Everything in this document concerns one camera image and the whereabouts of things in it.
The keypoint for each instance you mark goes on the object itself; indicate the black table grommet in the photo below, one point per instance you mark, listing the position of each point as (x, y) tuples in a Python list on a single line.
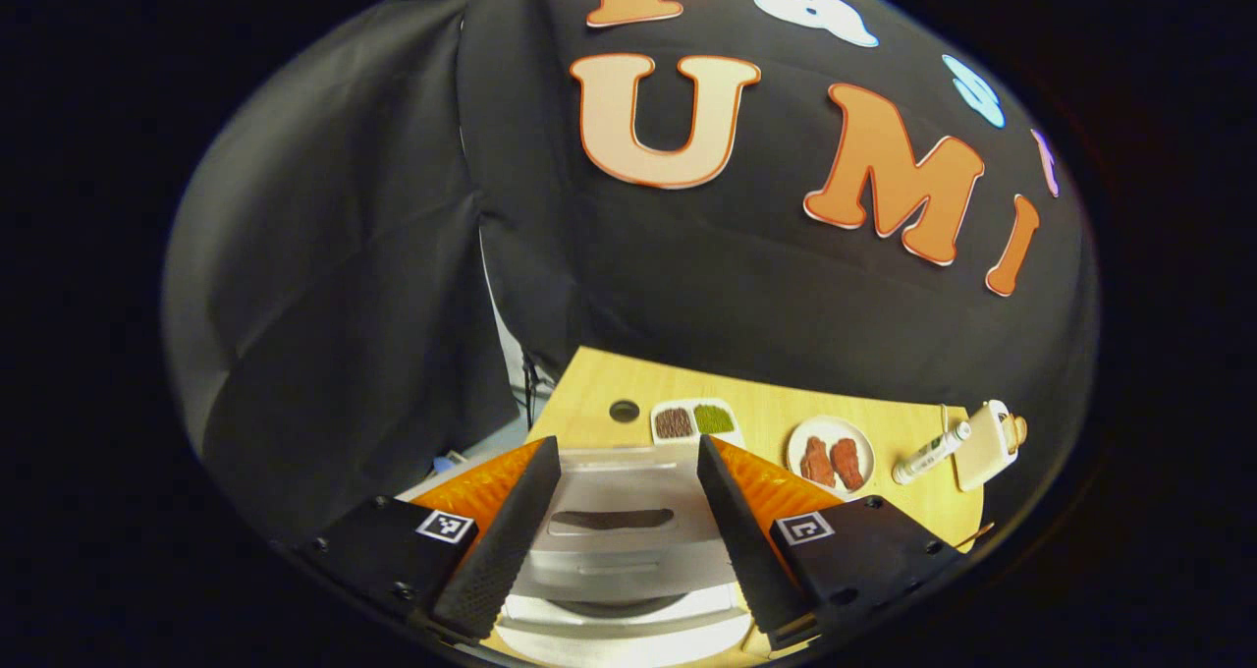
[(625, 412)]

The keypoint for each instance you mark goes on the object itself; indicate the white rice cooker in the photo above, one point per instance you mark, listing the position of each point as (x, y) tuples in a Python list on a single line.
[(628, 560)]

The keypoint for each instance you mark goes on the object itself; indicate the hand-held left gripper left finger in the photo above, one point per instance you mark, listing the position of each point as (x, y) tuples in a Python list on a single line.
[(511, 550)]

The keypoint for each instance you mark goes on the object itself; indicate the brown wooden spoon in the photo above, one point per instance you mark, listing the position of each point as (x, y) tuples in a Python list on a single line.
[(972, 535)]

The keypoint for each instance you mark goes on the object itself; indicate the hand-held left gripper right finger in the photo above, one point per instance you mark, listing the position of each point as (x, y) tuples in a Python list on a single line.
[(746, 550)]

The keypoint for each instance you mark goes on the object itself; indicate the round beige plate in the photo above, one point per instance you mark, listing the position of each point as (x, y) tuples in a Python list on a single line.
[(830, 425)]

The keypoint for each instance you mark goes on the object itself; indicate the white drink bottle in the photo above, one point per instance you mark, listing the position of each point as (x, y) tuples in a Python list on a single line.
[(928, 455)]

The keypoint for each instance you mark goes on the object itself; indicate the red meat piece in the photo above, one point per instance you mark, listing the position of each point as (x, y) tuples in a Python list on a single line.
[(816, 462), (847, 464)]

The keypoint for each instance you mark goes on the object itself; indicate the black backdrop cloth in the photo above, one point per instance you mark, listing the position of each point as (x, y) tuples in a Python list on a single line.
[(746, 285)]

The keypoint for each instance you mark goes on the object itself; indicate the divided white grain dish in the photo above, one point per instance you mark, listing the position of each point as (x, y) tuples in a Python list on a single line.
[(692, 419)]

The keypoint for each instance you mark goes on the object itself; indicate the toasted bread slice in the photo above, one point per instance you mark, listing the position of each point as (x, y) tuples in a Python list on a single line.
[(1015, 432)]

